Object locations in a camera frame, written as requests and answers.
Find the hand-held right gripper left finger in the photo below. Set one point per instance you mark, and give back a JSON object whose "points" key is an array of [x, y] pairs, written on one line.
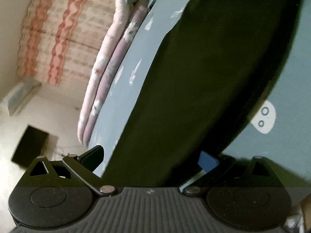
{"points": [[93, 156]]}

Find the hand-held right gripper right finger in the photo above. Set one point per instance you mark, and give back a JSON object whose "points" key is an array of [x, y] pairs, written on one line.
{"points": [[206, 161]]}

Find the black box on floor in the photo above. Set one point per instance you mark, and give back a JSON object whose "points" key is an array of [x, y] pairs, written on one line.
{"points": [[30, 145]]}

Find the purple floral quilt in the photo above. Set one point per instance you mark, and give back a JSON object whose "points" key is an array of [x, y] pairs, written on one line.
{"points": [[116, 65]]}

